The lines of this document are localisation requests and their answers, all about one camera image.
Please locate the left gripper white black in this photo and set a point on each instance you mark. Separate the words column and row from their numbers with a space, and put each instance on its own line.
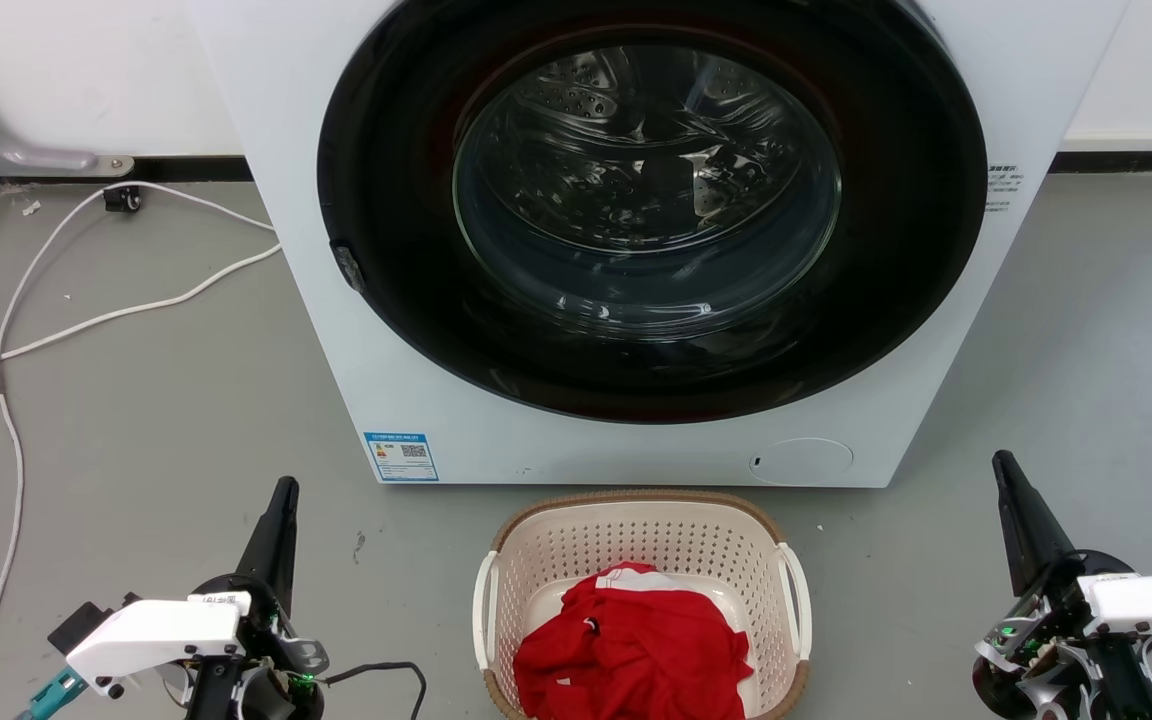
column 156, row 635

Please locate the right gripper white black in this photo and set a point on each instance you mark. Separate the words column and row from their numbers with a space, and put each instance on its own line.
column 1116, row 620

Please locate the beige perforated laundry basket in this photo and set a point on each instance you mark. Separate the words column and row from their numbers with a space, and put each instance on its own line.
column 556, row 545

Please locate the blue energy label sticker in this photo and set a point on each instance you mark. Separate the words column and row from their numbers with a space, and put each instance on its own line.
column 401, row 456

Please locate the round white filter cover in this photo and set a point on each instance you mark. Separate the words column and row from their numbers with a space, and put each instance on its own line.
column 801, row 462

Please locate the black round washer door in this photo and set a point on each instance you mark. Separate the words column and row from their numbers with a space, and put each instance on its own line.
column 396, row 230

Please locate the black text label sticker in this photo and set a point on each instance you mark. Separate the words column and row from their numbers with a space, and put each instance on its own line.
column 1003, row 188

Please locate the red garment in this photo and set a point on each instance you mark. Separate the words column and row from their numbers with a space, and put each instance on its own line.
column 636, row 650

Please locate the white front-load washing machine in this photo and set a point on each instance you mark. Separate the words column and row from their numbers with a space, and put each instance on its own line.
column 266, row 120

